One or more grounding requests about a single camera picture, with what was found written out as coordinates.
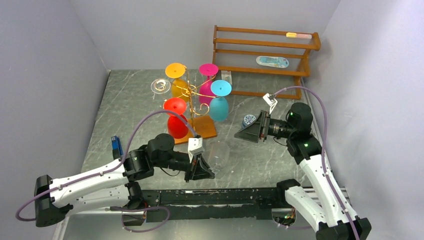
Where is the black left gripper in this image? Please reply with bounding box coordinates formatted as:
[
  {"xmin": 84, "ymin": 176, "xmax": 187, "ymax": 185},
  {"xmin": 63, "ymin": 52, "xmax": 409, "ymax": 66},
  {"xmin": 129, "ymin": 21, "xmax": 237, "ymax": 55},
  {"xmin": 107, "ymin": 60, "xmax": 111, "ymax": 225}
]
[{"xmin": 154, "ymin": 152, "xmax": 215, "ymax": 183}]

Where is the clear wine glass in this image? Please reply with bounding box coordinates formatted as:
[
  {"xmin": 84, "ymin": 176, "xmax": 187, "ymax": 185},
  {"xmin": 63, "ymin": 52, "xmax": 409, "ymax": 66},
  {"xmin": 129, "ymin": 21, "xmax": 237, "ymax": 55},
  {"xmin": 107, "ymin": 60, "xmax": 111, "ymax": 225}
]
[
  {"xmin": 150, "ymin": 78, "xmax": 172, "ymax": 99},
  {"xmin": 207, "ymin": 141, "xmax": 230, "ymax": 175}
]

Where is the gold wire wine glass rack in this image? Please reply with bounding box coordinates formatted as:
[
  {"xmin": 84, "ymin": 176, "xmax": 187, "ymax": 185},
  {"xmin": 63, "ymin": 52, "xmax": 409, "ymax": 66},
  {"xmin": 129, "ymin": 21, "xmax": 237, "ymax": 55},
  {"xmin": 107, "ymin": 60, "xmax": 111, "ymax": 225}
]
[{"xmin": 162, "ymin": 66, "xmax": 218, "ymax": 145}]

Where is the red wine glass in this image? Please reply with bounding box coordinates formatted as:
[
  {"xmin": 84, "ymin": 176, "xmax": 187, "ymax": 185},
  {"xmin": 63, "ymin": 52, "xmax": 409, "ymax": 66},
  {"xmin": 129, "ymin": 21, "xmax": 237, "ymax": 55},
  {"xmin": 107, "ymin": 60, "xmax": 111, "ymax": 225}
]
[{"xmin": 163, "ymin": 97, "xmax": 189, "ymax": 139}]

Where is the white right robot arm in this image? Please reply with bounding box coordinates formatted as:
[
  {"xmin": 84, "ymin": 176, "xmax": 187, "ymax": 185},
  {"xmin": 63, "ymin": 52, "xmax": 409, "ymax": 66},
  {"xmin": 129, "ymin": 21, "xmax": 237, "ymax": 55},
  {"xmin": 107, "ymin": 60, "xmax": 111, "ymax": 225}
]
[{"xmin": 234, "ymin": 102, "xmax": 372, "ymax": 240}]

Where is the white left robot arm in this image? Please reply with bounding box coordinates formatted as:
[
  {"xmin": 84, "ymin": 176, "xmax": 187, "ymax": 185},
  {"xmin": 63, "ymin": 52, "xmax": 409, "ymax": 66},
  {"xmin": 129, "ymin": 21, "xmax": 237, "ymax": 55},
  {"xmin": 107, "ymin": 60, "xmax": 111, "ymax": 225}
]
[{"xmin": 34, "ymin": 133, "xmax": 215, "ymax": 228}]

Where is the light blue wine glass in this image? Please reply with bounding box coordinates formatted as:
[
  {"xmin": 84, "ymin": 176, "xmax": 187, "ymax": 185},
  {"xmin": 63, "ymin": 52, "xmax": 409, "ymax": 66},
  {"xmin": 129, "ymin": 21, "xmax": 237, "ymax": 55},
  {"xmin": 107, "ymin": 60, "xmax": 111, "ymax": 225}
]
[{"xmin": 208, "ymin": 79, "xmax": 232, "ymax": 122}]

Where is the pink wine glass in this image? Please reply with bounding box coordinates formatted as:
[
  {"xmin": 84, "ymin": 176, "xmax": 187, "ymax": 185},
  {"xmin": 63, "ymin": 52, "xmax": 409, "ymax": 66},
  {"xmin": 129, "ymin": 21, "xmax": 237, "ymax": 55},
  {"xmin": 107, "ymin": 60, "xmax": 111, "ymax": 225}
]
[{"xmin": 197, "ymin": 63, "xmax": 219, "ymax": 106}]

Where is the orange wine glass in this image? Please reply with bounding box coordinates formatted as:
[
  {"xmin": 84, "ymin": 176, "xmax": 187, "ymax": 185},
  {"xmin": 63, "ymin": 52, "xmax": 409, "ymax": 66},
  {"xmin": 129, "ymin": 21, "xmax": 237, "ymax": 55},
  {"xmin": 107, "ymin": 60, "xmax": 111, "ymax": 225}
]
[{"xmin": 165, "ymin": 62, "xmax": 189, "ymax": 103}]

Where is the clear wine glass on rack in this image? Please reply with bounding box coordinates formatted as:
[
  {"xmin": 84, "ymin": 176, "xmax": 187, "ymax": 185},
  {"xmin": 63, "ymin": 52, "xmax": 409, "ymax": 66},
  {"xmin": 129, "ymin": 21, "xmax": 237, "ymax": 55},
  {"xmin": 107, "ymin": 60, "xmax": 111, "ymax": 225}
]
[{"xmin": 150, "ymin": 78, "xmax": 172, "ymax": 99}]

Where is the small white box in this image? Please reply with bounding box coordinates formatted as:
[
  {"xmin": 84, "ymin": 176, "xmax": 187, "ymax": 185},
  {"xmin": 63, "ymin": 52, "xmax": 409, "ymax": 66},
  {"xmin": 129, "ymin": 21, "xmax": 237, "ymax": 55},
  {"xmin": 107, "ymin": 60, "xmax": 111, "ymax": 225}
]
[{"xmin": 220, "ymin": 70, "xmax": 232, "ymax": 84}]

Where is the light blue packaged item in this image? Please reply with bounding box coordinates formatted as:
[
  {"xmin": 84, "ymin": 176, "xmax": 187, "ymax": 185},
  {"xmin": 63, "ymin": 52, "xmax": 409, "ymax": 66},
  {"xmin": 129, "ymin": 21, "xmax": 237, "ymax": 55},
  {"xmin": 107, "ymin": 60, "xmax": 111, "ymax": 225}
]
[{"xmin": 256, "ymin": 55, "xmax": 290, "ymax": 69}]

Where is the brown wooden shelf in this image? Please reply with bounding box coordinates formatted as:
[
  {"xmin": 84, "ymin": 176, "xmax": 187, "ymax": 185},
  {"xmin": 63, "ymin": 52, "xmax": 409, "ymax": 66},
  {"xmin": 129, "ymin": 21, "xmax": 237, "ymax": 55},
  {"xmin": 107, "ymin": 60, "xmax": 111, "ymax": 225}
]
[{"xmin": 212, "ymin": 25, "xmax": 322, "ymax": 86}]

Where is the blue black clip tool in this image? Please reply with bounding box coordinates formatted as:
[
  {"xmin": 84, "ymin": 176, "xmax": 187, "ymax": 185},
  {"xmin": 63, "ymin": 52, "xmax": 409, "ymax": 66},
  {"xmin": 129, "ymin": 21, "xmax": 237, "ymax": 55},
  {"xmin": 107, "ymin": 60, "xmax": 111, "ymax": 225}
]
[{"xmin": 111, "ymin": 135, "xmax": 124, "ymax": 160}]

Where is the yellow pink tube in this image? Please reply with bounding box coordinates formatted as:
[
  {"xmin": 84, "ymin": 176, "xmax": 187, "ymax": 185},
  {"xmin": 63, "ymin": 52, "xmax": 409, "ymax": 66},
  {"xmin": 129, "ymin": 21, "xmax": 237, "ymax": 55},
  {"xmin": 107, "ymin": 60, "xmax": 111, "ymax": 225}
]
[{"xmin": 285, "ymin": 32, "xmax": 313, "ymax": 40}]

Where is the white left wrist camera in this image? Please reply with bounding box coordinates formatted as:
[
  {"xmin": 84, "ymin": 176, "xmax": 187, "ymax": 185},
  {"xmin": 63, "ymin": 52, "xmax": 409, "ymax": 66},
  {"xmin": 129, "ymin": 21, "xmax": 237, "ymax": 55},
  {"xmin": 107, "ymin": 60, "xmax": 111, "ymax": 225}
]
[{"xmin": 187, "ymin": 136, "xmax": 205, "ymax": 163}]

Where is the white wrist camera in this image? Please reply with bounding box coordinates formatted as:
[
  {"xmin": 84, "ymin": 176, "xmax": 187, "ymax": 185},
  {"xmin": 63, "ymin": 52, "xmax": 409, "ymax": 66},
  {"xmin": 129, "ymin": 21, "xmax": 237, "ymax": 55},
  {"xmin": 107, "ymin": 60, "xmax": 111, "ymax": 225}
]
[
  {"xmin": 187, "ymin": 136, "xmax": 205, "ymax": 163},
  {"xmin": 262, "ymin": 93, "xmax": 278, "ymax": 114}
]

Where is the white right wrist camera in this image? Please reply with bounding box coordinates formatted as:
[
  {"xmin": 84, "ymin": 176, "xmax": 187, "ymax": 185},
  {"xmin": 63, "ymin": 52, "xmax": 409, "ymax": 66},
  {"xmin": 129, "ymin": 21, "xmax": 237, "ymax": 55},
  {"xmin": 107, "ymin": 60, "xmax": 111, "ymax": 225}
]
[{"xmin": 262, "ymin": 93, "xmax": 278, "ymax": 114}]

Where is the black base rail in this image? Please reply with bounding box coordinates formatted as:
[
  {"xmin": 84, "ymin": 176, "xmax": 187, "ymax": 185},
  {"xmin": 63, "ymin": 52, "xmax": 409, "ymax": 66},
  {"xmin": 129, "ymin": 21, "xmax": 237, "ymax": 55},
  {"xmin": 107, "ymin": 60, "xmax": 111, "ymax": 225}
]
[{"xmin": 123, "ymin": 179, "xmax": 300, "ymax": 222}]

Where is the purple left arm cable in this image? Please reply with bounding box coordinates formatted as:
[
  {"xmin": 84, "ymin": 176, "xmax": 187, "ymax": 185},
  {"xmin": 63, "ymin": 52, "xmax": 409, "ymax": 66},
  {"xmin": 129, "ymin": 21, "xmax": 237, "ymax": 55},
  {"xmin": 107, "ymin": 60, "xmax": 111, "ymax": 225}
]
[{"xmin": 14, "ymin": 109, "xmax": 201, "ymax": 222}]

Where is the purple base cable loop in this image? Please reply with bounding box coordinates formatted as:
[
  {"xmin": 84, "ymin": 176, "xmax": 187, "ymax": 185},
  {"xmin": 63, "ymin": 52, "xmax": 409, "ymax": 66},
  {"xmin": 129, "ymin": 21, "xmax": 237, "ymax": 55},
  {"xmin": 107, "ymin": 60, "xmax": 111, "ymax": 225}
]
[{"xmin": 110, "ymin": 204, "xmax": 172, "ymax": 233}]

